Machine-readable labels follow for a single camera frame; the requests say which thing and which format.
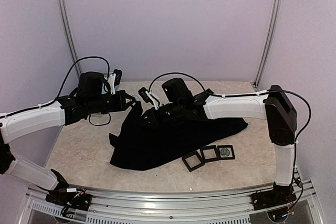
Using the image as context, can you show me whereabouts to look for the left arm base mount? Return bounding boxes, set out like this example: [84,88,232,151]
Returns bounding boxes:
[45,169,92,218]

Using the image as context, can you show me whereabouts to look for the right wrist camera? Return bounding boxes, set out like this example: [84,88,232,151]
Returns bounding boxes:
[138,77,194,111]

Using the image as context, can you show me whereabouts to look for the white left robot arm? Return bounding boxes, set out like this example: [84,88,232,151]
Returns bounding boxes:
[1,90,135,206]

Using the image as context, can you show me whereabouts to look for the green round brooch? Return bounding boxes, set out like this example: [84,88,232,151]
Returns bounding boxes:
[220,148,230,157]

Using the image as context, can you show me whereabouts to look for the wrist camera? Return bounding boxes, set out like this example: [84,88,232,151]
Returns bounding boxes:
[138,77,194,111]
[75,69,122,99]

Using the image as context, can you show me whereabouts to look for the left black square frame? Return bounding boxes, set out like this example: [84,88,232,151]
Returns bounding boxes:
[182,151,205,172]

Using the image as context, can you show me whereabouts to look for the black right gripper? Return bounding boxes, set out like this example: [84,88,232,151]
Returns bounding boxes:
[136,101,183,129]

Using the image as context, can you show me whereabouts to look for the right aluminium corner post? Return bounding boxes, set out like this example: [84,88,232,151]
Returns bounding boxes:
[253,0,281,90]

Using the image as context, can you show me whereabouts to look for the light blue plastic basket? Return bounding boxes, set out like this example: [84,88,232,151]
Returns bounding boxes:
[102,73,121,94]

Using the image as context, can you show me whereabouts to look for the right black square frame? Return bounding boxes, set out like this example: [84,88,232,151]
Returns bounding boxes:
[217,145,235,160]

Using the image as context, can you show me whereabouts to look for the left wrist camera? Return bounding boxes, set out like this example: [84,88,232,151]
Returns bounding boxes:
[75,69,122,99]

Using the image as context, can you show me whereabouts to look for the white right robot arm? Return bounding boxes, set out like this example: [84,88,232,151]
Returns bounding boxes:
[140,84,298,205]

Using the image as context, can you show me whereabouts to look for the black garment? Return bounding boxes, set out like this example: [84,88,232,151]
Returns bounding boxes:
[109,101,248,171]

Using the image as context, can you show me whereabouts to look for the middle black square frame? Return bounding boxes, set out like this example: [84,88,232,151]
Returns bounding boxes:
[200,145,219,163]

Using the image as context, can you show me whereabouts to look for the front aluminium rail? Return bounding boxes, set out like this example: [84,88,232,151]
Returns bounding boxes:
[25,179,318,224]

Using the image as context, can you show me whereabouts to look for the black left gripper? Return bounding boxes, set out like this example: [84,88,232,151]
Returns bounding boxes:
[86,89,135,114]

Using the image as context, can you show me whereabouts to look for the black square frame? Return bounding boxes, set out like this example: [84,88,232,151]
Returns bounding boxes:
[182,151,205,172]
[200,145,219,163]
[217,145,235,160]

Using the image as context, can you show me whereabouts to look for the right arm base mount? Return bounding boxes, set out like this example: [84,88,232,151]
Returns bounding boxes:
[251,179,304,210]

